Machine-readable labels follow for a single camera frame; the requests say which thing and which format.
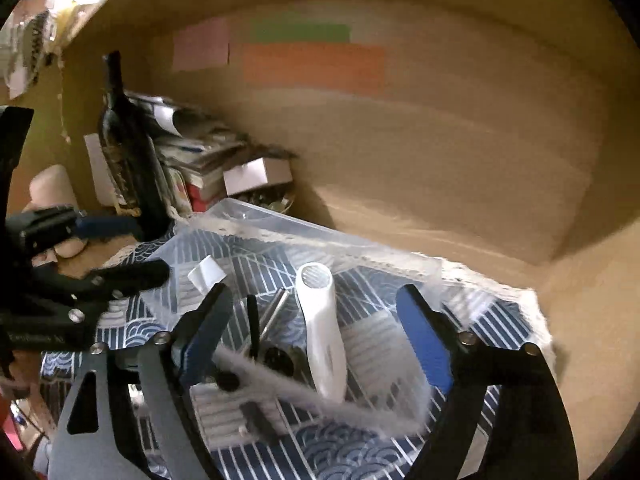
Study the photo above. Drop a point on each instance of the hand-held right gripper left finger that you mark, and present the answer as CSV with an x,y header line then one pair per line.
x,y
202,342

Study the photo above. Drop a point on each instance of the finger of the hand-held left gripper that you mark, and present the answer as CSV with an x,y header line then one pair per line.
x,y
110,226
135,275

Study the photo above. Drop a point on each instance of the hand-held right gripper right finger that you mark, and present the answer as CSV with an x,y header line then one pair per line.
x,y
425,345

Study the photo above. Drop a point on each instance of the white handheld device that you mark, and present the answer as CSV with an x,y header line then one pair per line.
x,y
322,330

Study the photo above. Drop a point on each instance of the clear plastic container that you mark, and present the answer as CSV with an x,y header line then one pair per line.
x,y
350,250

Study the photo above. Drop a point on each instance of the person's left hand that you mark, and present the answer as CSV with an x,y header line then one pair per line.
x,y
50,185

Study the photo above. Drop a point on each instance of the black pen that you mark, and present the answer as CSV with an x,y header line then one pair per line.
x,y
253,325

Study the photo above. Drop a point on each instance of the white paper sheet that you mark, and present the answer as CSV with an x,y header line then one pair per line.
x,y
100,170

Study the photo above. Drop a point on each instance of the dark wine bottle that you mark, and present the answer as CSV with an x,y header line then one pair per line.
x,y
127,160

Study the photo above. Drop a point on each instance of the white paper scrap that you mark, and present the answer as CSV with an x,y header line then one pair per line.
x,y
206,272

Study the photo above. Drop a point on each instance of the blue patterned tablecloth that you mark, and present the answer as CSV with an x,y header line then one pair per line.
x,y
500,320

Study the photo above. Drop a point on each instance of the silver metal cylinder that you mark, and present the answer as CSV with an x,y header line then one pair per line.
x,y
276,312

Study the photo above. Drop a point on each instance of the red box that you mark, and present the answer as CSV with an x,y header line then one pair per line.
x,y
202,195

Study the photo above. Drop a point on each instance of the stack of magazines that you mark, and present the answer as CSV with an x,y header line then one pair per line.
x,y
200,145

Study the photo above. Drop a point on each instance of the small white box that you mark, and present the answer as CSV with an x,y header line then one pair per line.
x,y
257,172

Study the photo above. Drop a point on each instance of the pink paper sheet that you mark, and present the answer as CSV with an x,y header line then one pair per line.
x,y
200,44

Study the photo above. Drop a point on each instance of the orange paper sheet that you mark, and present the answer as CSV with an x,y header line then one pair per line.
x,y
315,66

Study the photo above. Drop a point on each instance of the green paper sheet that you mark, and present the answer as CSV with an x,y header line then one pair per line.
x,y
300,32

